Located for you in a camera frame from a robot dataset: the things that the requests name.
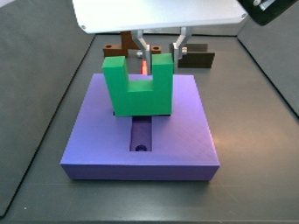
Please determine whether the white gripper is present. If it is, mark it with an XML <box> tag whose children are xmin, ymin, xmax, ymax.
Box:
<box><xmin>73</xmin><ymin>0</ymin><xmax>249</xmax><ymax>74</ymax></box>

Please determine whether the green U-shaped block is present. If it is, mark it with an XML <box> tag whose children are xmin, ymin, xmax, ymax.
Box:
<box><xmin>102</xmin><ymin>53</ymin><xmax>174</xmax><ymax>116</ymax></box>

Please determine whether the purple board with cross slot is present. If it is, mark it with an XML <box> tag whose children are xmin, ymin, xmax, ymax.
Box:
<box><xmin>61</xmin><ymin>73</ymin><xmax>221</xmax><ymax>180</ymax></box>

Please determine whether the red peg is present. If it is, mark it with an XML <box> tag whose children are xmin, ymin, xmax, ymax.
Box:
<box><xmin>141</xmin><ymin>60</ymin><xmax>147</xmax><ymax>75</ymax></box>

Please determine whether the brown T-shaped block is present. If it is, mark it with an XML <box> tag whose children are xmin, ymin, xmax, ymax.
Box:
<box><xmin>102</xmin><ymin>31</ymin><xmax>163</xmax><ymax>58</ymax></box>

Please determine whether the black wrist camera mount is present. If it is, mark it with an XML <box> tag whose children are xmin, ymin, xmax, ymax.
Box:
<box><xmin>238</xmin><ymin>0</ymin><xmax>298</xmax><ymax>25</ymax></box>

